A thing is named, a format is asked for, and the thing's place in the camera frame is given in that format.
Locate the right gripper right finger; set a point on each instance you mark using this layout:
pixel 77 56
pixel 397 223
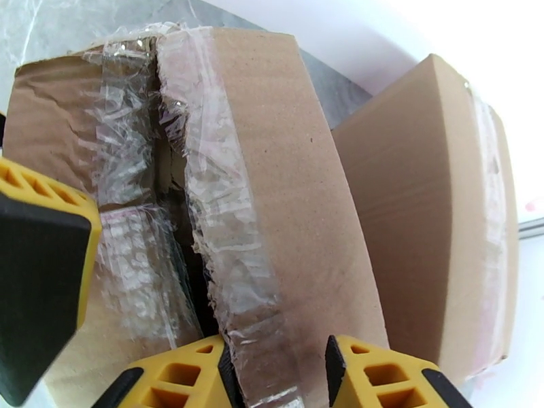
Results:
pixel 382 385

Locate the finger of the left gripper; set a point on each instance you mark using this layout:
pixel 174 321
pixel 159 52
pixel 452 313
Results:
pixel 38 271

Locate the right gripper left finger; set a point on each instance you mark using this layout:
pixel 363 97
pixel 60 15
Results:
pixel 170 381

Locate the plain brown cardboard box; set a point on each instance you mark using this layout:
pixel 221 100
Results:
pixel 403 207

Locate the printed brown cardboard box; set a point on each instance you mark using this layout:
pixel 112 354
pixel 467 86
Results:
pixel 276 186

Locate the aluminium table edge rail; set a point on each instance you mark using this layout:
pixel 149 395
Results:
pixel 531 230

